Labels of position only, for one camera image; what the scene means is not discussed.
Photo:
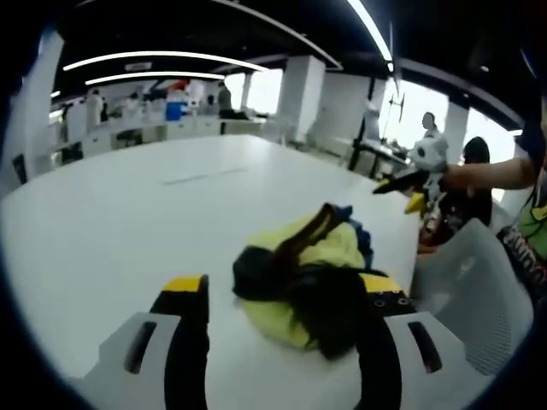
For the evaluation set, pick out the white mesh chair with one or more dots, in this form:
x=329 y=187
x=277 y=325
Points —
x=474 y=277

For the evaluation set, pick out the yellow and black garment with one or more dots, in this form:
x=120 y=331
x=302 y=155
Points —
x=329 y=252

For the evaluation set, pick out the black-legged desk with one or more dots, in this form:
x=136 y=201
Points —
x=376 y=151

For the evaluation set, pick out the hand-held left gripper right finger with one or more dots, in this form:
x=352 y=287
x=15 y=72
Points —
x=427 y=384

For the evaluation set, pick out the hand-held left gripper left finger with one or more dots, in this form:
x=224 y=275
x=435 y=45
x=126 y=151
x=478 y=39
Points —
x=128 y=384

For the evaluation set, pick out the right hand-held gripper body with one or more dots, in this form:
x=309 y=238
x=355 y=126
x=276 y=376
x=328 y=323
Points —
x=431 y=156

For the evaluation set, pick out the blue cloth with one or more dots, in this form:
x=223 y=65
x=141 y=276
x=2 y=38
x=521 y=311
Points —
x=363 y=237

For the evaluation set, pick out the white counter cabinets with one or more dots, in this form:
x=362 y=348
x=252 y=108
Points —
x=141 y=132

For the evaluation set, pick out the long ceiling light strip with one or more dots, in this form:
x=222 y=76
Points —
x=372 y=27
x=154 y=76
x=162 y=55

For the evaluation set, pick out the blue container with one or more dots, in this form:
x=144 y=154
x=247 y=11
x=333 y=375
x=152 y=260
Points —
x=176 y=111

